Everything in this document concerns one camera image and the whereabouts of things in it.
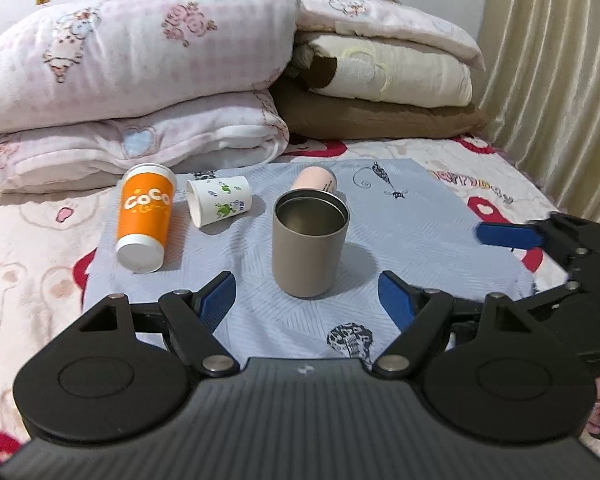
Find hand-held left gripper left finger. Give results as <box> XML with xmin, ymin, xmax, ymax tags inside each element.
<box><xmin>77</xmin><ymin>271</ymin><xmax>241</xmax><ymax>378</ymax></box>

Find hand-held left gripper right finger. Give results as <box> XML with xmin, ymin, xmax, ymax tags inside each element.
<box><xmin>370</xmin><ymin>270</ymin><xmax>537</xmax><ymax>378</ymax></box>

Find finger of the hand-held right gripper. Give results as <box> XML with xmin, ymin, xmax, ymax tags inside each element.
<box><xmin>517</xmin><ymin>280</ymin><xmax>584</xmax><ymax>319</ymax></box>
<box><xmin>475</xmin><ymin>212</ymin><xmax>600</xmax><ymax>267</ymax></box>

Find white green-print paper cup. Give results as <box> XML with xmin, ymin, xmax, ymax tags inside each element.
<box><xmin>186</xmin><ymin>176</ymin><xmax>253</xmax><ymax>229</ymax></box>

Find beige metal tumbler cup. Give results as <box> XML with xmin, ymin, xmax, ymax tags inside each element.
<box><xmin>272</xmin><ymin>190</ymin><xmax>350</xmax><ymax>300</ymax></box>

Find orange paper cup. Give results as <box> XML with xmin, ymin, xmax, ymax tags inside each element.
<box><xmin>115</xmin><ymin>162</ymin><xmax>179</xmax><ymax>275</ymax></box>

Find pink cup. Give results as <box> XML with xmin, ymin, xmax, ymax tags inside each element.
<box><xmin>290</xmin><ymin>166</ymin><xmax>339</xmax><ymax>196</ymax></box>

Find blue-grey printed cloth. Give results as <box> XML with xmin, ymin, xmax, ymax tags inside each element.
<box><xmin>82</xmin><ymin>157</ymin><xmax>538</xmax><ymax>362</ymax></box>

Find cream curtain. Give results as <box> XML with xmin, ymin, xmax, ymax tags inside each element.
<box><xmin>472</xmin><ymin>0</ymin><xmax>600</xmax><ymax>227</ymax></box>

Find brown folded blanket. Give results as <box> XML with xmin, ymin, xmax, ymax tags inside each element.
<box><xmin>270</xmin><ymin>77</ymin><xmax>491</xmax><ymax>142</ymax></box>

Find folded pink heart quilt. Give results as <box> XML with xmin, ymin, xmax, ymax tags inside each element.
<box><xmin>0</xmin><ymin>90</ymin><xmax>292</xmax><ymax>199</ymax></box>

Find cream folded blanket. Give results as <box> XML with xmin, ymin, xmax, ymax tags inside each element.
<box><xmin>292</xmin><ymin>32</ymin><xmax>474</xmax><ymax>109</ymax></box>

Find thin pink printed quilt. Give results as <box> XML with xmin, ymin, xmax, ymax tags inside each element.
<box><xmin>280</xmin><ymin>0</ymin><xmax>487</xmax><ymax>74</ymax></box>

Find pink checked pillow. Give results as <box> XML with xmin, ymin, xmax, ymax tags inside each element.
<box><xmin>0</xmin><ymin>0</ymin><xmax>302</xmax><ymax>137</ymax></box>

